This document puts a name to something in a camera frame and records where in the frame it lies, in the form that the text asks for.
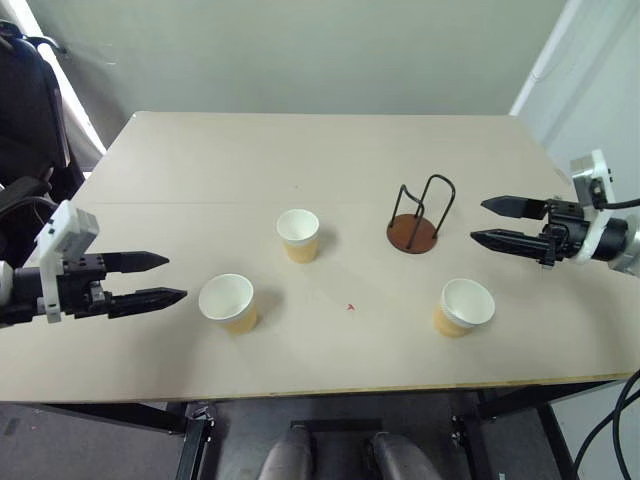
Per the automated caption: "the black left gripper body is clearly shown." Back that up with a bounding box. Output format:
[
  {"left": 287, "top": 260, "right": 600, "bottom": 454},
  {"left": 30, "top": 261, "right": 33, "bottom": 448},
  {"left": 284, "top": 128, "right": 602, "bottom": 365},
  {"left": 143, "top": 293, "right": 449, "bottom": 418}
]
[{"left": 58, "top": 253, "right": 114, "bottom": 320}]

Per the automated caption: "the tan paper cup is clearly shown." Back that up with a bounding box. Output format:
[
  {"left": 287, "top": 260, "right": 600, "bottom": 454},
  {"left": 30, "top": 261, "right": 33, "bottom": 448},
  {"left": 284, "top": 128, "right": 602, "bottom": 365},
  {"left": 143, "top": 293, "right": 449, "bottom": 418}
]
[
  {"left": 275, "top": 208, "right": 321, "bottom": 264},
  {"left": 197, "top": 272, "right": 259, "bottom": 336},
  {"left": 432, "top": 277, "right": 497, "bottom": 340}
]

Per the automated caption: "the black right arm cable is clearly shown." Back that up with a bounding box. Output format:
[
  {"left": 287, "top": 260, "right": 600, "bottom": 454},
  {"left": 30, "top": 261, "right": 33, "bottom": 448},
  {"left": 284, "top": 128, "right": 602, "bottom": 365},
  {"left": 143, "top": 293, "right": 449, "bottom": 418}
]
[{"left": 591, "top": 185, "right": 640, "bottom": 210}]

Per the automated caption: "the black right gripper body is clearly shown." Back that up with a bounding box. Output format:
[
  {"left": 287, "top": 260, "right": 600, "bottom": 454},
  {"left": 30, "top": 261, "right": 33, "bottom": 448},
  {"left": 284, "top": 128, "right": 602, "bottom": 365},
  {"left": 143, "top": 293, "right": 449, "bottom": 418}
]
[{"left": 536, "top": 198, "right": 587, "bottom": 270}]

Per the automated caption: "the black floor cable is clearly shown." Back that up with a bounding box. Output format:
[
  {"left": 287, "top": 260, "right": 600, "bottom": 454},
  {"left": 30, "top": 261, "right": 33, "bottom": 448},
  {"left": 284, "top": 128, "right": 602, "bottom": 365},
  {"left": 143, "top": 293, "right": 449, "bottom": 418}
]
[
  {"left": 573, "top": 368, "right": 640, "bottom": 469},
  {"left": 615, "top": 397, "right": 640, "bottom": 480}
]

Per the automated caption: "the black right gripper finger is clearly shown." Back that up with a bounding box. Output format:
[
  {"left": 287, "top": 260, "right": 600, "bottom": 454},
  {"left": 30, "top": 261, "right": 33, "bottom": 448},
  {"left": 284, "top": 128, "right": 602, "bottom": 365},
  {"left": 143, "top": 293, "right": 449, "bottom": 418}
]
[
  {"left": 469, "top": 228, "right": 550, "bottom": 260},
  {"left": 480, "top": 195, "right": 551, "bottom": 221}
]

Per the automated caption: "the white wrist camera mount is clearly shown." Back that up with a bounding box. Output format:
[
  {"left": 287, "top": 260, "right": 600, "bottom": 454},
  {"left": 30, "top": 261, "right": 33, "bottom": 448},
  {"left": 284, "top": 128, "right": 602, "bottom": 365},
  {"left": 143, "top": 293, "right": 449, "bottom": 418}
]
[
  {"left": 569, "top": 149, "right": 617, "bottom": 265},
  {"left": 33, "top": 199, "right": 102, "bottom": 324}
]

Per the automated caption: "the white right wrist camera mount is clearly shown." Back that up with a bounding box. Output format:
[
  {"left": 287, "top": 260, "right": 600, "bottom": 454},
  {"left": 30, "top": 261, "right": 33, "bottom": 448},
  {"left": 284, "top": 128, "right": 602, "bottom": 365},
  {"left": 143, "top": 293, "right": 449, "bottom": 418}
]
[{"left": 569, "top": 149, "right": 617, "bottom": 265}]

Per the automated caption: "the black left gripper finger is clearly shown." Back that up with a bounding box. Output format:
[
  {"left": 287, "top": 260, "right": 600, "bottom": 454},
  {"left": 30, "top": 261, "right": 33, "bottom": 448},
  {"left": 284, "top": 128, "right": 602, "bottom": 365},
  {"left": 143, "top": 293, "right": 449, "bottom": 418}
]
[
  {"left": 107, "top": 286, "right": 189, "bottom": 320},
  {"left": 103, "top": 250, "right": 171, "bottom": 275}
]

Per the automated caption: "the black office chair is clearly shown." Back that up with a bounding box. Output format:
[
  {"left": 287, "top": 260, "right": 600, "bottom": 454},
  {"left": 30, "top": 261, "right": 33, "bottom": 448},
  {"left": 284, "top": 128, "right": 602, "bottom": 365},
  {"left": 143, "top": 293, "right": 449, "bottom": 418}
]
[{"left": 0, "top": 19, "right": 105, "bottom": 261}]

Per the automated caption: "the black metal table frame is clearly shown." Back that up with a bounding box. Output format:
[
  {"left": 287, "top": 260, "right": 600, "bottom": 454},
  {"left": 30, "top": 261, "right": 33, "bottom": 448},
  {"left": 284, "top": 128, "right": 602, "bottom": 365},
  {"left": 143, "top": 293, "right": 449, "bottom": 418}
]
[{"left": 29, "top": 378, "right": 617, "bottom": 480}]

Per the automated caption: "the brown wire cup holder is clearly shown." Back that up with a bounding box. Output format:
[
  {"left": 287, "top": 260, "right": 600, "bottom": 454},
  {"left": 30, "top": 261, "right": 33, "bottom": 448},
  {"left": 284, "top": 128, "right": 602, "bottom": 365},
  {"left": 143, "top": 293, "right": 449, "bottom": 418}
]
[{"left": 385, "top": 173, "right": 457, "bottom": 255}]

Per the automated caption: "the dark rounded shape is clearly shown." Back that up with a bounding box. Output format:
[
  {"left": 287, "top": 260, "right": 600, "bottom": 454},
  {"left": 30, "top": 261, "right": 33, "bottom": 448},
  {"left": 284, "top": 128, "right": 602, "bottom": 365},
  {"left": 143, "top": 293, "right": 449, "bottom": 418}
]
[
  {"left": 257, "top": 428, "right": 315, "bottom": 480},
  {"left": 368, "top": 431, "right": 447, "bottom": 480}
]

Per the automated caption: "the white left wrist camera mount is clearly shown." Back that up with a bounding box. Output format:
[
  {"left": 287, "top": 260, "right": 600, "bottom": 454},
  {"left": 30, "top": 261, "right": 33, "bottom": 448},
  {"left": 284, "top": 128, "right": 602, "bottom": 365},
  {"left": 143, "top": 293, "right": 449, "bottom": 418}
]
[{"left": 33, "top": 199, "right": 102, "bottom": 324}]

